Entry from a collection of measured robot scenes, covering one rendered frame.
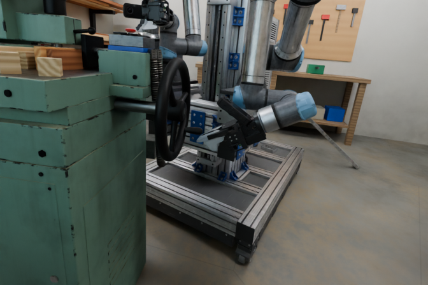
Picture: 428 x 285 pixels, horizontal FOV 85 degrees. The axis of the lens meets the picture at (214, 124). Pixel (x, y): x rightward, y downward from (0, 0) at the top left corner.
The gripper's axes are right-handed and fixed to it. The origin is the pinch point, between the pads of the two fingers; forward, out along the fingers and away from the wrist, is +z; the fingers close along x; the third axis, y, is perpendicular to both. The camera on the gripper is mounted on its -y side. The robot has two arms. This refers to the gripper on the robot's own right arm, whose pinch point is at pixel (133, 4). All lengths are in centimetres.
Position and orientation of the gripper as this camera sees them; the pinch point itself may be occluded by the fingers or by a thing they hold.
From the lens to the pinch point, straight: 84.8
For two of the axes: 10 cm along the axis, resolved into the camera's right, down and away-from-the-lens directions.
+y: 9.9, 0.4, -1.0
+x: -0.1, 9.7, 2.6
